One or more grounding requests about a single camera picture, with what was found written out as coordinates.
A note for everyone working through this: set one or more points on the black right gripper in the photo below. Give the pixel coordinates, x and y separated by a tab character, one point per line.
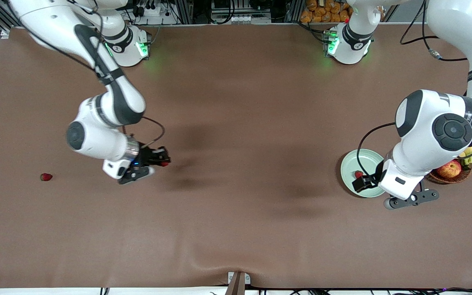
146	156

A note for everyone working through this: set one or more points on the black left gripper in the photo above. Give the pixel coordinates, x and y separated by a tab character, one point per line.
366	181

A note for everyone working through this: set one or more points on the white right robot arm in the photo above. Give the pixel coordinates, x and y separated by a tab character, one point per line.
96	139

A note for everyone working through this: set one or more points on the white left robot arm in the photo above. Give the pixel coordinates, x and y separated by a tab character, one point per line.
424	135

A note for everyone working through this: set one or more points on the light green plate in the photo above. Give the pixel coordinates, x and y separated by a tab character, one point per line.
363	159

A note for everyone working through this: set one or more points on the brown wicker basket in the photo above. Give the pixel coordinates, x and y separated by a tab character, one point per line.
441	179

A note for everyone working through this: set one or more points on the red yellow apple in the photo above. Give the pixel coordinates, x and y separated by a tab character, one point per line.
449	170

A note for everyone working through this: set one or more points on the brown table mat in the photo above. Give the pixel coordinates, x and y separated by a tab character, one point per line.
236	123

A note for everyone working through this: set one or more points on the yellow banana bunch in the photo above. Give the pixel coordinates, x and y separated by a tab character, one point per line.
468	157

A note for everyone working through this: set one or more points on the white power strip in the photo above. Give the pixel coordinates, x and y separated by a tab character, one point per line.
148	10

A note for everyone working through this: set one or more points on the white terminal block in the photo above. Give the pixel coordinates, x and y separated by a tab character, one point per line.
241	19

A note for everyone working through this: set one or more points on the orange bread rolls pile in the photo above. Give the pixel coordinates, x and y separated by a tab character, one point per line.
322	10

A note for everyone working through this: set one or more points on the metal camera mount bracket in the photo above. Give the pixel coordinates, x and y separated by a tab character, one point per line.
236	282

